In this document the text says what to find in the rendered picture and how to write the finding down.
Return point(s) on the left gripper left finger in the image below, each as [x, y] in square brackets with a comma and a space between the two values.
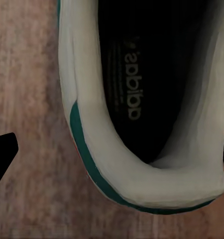
[8, 151]

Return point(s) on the gym shoe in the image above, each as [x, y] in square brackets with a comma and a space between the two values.
[142, 85]

